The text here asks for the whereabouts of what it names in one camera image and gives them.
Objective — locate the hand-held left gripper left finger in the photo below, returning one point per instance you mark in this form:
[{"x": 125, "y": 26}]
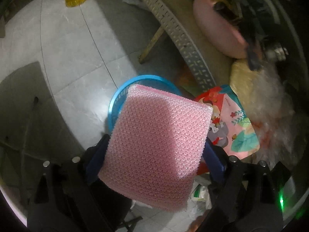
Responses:
[{"x": 96, "y": 157}]

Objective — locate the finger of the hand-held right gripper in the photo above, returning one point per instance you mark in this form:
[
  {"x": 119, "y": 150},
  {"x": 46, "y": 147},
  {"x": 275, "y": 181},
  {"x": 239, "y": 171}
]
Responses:
[{"x": 254, "y": 55}]

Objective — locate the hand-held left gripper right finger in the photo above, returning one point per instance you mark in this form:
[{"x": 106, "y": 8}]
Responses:
[{"x": 216, "y": 159}]

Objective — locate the pink mesh sponge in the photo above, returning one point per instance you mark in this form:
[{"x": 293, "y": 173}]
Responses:
[{"x": 154, "y": 145}]

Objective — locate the blue plastic mesh basket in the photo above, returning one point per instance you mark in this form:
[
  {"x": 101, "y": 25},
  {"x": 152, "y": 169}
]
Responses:
[{"x": 120, "y": 94}]

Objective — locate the clear bag of grain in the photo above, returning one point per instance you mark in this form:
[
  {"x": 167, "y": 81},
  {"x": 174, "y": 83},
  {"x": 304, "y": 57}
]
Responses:
[{"x": 243, "y": 77}]

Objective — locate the white crumpled wrapper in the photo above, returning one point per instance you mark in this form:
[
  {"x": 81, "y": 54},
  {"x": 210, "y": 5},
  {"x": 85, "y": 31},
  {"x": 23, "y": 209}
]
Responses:
[{"x": 199, "y": 193}]

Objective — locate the colourful printed pouch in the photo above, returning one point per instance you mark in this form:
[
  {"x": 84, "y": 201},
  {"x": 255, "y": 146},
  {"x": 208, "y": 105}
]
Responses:
[{"x": 236, "y": 125}]

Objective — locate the pink plastic basin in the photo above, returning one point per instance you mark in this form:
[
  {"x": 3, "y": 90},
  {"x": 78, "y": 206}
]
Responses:
[{"x": 212, "y": 24}]

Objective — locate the wooden shelf leg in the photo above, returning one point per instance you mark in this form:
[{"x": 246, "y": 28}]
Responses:
[{"x": 151, "y": 46}]

